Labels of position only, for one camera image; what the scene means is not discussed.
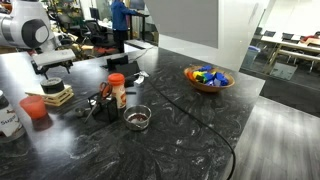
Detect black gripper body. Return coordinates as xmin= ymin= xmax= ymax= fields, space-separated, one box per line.
xmin=44 ymin=60 xmax=67 ymax=69

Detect flat wooden box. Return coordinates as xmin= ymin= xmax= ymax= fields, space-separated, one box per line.
xmin=24 ymin=83 xmax=75 ymax=107

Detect black box device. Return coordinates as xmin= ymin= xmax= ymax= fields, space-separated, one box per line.
xmin=105 ymin=54 xmax=130 ymax=72

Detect red plastic cup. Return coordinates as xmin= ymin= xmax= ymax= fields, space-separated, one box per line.
xmin=18 ymin=95 xmax=49 ymax=121

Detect black office chair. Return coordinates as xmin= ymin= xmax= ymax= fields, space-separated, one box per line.
xmin=82 ymin=19 xmax=116 ymax=48

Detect small metal measuring cup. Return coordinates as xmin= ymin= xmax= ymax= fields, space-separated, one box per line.
xmin=73 ymin=106 xmax=89 ymax=119

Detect orange lid spice bottle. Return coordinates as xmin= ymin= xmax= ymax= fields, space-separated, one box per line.
xmin=107 ymin=73 xmax=128 ymax=110

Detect small dark monitor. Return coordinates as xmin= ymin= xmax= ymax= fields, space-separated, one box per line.
xmin=88 ymin=7 xmax=101 ymax=21

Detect black flat pad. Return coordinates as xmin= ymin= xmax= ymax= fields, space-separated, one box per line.
xmin=114 ymin=61 xmax=141 ymax=80

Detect sugar jar with white label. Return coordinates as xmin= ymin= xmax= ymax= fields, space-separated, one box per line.
xmin=0 ymin=89 xmax=26 ymax=144

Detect black desk organizer holder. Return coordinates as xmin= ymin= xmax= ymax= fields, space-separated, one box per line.
xmin=91 ymin=96 xmax=119 ymax=124

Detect person in blue jacket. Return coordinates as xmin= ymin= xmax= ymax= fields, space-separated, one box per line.
xmin=110 ymin=0 xmax=138 ymax=54

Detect crumpled white wrapper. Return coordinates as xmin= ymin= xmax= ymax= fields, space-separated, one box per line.
xmin=133 ymin=70 xmax=150 ymax=85

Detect small steel bowl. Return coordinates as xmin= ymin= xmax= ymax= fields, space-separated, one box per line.
xmin=122 ymin=104 xmax=152 ymax=131

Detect black standing desk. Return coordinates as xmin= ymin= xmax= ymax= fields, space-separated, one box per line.
xmin=128 ymin=9 xmax=151 ymax=43

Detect dark computer monitor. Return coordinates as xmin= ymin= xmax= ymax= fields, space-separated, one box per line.
xmin=129 ymin=0 xmax=146 ymax=11

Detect grey partition panel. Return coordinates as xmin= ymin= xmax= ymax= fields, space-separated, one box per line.
xmin=143 ymin=0 xmax=220 ymax=50

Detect yellow toy block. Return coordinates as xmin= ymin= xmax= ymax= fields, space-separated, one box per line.
xmin=192 ymin=70 xmax=205 ymax=80

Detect wooden bowl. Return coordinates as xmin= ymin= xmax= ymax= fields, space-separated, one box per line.
xmin=183 ymin=65 xmax=236 ymax=93

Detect blue recycling bin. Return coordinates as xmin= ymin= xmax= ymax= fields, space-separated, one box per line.
xmin=241 ymin=45 xmax=261 ymax=70

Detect black meeting chair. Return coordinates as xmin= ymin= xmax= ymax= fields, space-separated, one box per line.
xmin=262 ymin=30 xmax=277 ymax=38
xmin=281 ymin=32 xmax=295 ymax=41

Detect grey floor crate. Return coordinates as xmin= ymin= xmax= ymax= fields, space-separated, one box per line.
xmin=269 ymin=61 xmax=299 ymax=81

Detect long white meeting table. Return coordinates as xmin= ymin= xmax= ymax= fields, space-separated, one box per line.
xmin=261 ymin=35 xmax=320 ymax=55

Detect long white bench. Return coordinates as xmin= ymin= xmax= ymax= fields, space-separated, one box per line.
xmin=277 ymin=48 xmax=320 ymax=63

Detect grey wrist camera bar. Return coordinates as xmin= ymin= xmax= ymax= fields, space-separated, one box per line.
xmin=31 ymin=48 xmax=77 ymax=68

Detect orange handled scissors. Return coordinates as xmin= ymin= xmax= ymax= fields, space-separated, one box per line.
xmin=83 ymin=81 xmax=114 ymax=125

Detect thin black table cable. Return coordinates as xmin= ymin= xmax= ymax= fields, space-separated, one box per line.
xmin=146 ymin=79 xmax=236 ymax=180

